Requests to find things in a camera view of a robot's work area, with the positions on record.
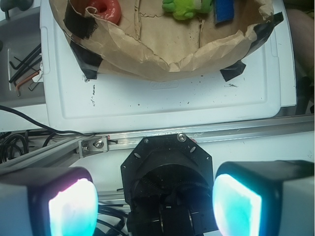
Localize red toy donut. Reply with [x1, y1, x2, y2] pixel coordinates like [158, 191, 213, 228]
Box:
[87, 0, 121, 24]

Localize aluminium frame rail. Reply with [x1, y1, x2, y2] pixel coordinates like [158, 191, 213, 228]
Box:
[0, 115, 315, 169]

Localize green plush frog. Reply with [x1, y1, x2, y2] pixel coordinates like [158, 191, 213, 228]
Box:
[162, 0, 213, 20]

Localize black hex keys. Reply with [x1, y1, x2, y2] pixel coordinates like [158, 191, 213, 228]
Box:
[9, 43, 41, 83]

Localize grey tool tray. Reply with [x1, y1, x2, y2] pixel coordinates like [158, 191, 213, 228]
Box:
[0, 7, 45, 108]

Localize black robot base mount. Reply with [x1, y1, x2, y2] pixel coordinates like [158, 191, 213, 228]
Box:
[121, 133, 217, 236]

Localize brown paper bag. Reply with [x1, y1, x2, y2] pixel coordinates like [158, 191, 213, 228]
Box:
[49, 0, 274, 82]

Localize metal corner bracket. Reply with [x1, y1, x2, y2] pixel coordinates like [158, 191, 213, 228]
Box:
[77, 136, 108, 158]

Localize blue sponge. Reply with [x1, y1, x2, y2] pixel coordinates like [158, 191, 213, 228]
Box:
[214, 0, 234, 24]

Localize orange handled hex key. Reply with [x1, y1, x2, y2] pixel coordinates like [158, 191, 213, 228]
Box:
[15, 70, 39, 96]

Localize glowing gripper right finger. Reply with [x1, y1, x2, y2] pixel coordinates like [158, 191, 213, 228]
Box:
[212, 160, 315, 236]

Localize black power cable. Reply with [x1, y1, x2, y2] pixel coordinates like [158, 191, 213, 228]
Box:
[0, 105, 94, 137]

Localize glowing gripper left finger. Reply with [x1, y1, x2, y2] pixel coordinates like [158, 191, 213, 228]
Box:
[0, 167, 98, 236]

